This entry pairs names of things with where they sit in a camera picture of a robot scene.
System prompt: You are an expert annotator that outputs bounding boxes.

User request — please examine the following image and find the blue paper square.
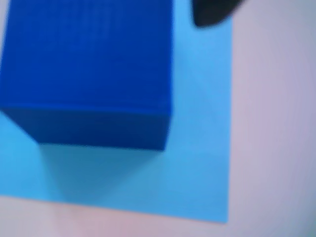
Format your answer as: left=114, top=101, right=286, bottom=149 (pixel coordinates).
left=0, top=0, right=234, bottom=224

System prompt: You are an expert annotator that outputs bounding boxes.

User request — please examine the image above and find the large blue cube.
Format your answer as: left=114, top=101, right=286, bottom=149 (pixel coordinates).
left=0, top=0, right=174, bottom=152

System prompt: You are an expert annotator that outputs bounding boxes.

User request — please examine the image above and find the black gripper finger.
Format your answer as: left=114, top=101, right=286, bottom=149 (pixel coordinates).
left=191, top=0, right=244, bottom=27

